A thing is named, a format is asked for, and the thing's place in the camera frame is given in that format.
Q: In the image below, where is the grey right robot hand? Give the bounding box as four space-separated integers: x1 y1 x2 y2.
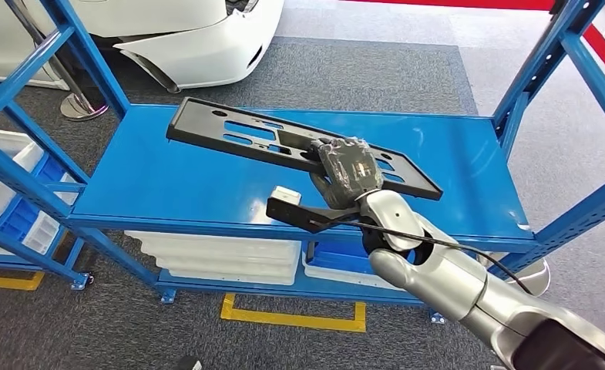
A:
309 136 385 210

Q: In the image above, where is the black plastic slotted part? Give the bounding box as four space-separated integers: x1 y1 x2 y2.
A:
165 96 444 202

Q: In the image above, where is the yellow floor tape outline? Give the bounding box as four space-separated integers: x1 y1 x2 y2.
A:
220 293 368 334

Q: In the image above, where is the white car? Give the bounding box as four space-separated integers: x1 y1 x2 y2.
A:
0 0 286 96

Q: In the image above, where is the blue plastic bin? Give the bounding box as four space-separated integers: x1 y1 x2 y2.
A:
0 153 71 241

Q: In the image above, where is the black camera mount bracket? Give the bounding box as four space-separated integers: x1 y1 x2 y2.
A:
265 196 365 235

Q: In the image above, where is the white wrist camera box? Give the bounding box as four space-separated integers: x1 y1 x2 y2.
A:
270 186 303 207

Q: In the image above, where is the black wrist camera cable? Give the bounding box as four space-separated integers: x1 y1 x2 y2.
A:
328 218 534 296

